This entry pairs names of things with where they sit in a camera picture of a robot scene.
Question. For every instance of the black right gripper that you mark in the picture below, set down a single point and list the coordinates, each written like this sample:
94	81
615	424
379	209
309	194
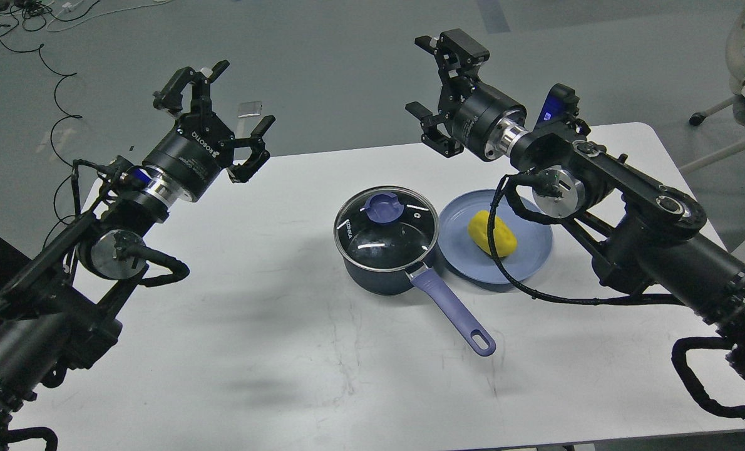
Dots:
479	107

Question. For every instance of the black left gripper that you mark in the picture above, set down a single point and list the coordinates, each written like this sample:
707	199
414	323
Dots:
191	153

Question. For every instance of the glass lid purple knob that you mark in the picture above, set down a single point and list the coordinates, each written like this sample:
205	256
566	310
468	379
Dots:
386	228

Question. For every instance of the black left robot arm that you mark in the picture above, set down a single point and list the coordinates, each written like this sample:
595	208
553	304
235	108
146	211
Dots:
60	310

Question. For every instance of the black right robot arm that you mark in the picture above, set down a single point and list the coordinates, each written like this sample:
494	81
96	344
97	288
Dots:
644	237

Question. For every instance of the grey floor outlet plate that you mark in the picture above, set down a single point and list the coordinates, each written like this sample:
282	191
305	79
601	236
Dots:
249	109

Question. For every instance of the blue plate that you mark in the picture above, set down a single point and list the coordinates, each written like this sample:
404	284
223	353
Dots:
463	257

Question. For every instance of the dark blue saucepan purple handle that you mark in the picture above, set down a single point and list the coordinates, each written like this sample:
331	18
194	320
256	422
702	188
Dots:
423	276

